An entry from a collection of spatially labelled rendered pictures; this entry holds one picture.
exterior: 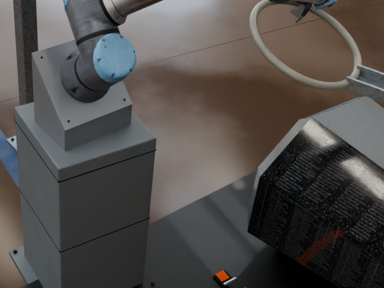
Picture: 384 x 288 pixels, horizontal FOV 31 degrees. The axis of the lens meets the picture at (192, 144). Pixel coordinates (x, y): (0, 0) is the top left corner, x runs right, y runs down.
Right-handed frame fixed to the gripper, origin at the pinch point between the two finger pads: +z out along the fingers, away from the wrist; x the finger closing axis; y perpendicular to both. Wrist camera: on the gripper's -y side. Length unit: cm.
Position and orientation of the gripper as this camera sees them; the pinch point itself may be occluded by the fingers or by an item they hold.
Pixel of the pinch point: (298, 16)
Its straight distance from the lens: 300.4
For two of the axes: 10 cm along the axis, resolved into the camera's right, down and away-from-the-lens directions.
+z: -3.6, 6.0, 7.2
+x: -0.9, 7.4, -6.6
